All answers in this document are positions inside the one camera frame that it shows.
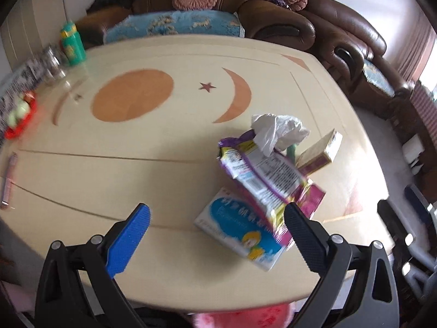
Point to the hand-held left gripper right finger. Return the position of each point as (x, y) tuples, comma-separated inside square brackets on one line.
[(304, 239)]

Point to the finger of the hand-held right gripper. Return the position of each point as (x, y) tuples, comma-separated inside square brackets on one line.
[(389, 220)]

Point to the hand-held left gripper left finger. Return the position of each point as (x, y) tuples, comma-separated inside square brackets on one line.
[(129, 239)]

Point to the purple snack wrapper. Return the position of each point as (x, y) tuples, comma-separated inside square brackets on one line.
[(266, 177)]

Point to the blue white medicine box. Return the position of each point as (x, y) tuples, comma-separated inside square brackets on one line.
[(232, 225)]

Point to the small beige carton box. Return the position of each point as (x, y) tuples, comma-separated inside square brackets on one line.
[(322, 152)]

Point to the red plastic bag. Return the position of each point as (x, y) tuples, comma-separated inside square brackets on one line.
[(245, 317)]

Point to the white tissue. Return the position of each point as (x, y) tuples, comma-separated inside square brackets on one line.
[(276, 129)]

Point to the white appliance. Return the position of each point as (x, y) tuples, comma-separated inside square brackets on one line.
[(413, 152)]

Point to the red striped cloth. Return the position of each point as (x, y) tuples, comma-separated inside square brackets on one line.
[(425, 106)]

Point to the pink pen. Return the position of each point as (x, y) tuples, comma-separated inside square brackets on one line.
[(8, 181)]

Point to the small blue patterned seat cover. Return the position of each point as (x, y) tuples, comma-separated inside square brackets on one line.
[(379, 77)]

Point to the red fruit tray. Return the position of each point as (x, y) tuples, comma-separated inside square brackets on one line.
[(25, 123)]

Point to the pink curtain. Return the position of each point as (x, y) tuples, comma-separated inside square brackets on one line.
[(416, 51)]

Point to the glass jar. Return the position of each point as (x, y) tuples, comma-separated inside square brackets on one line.
[(54, 65)]

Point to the black white patterned box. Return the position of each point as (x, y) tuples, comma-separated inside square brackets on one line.
[(20, 82)]

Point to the green bottle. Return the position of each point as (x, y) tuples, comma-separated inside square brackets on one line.
[(73, 46)]

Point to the short brown leather sofa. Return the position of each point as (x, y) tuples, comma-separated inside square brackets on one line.
[(344, 17)]

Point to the large blue patterned seat cover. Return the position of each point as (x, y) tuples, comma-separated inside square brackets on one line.
[(177, 24)]

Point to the long brown leather sofa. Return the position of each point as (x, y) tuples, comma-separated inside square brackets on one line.
[(269, 10)]

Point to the beige cabinet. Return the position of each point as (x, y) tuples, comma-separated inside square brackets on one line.
[(37, 13)]

